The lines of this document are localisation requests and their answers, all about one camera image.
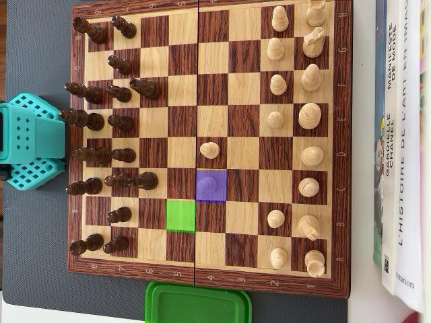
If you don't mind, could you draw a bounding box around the light wooden pawn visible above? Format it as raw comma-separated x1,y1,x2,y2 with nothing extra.
267,209,286,229
267,111,286,129
198,177,218,193
267,37,285,62
199,141,221,160
271,5,290,33
269,73,288,96
270,248,288,270

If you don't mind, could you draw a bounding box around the dark wooden knight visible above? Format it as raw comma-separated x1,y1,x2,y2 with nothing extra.
127,171,159,190
129,77,161,100

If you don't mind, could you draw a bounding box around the wooden folding chessboard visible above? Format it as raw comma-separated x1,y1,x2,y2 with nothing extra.
66,0,353,299

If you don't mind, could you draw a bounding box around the dark wooden pawn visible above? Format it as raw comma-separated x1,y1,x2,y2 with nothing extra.
107,55,133,76
111,15,137,39
104,173,129,188
106,84,133,103
102,236,129,254
106,206,132,224
107,114,133,133
111,148,137,163

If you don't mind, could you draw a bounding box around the light wooden bishop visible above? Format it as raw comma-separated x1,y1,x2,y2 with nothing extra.
298,177,320,199
301,63,322,93

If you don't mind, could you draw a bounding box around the light wooden knight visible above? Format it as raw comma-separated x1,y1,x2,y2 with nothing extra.
297,214,321,242
302,26,326,59

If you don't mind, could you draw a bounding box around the dark wooden queen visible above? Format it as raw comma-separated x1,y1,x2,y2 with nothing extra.
71,146,112,166

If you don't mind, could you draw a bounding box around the dark wooden bishop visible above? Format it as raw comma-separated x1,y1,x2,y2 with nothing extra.
64,81,104,104
65,177,104,196

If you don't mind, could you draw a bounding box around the dark wooden king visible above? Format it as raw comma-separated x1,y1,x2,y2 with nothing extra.
59,108,105,132

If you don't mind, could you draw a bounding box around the light wooden rook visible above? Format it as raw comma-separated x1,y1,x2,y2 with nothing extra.
304,250,326,279
306,0,327,27

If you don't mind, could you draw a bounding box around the green plastic container lid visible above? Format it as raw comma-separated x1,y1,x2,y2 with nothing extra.
144,281,253,323

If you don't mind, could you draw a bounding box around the dark wooden rook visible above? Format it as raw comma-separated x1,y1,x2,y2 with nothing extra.
69,234,104,255
72,16,108,44

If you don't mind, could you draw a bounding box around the illustrated teal spine book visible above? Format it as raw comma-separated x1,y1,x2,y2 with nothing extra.
372,0,388,268

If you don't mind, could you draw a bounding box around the white Gabrielle Chanel book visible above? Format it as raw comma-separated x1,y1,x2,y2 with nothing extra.
381,0,403,296

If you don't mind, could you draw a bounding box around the book with coloured page edges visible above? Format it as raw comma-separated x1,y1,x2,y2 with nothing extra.
417,0,431,314

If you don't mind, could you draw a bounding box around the dark gray table mat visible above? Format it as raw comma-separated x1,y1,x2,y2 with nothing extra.
0,0,350,323

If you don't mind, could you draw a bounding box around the pink round object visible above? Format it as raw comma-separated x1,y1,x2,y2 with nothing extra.
400,310,431,323

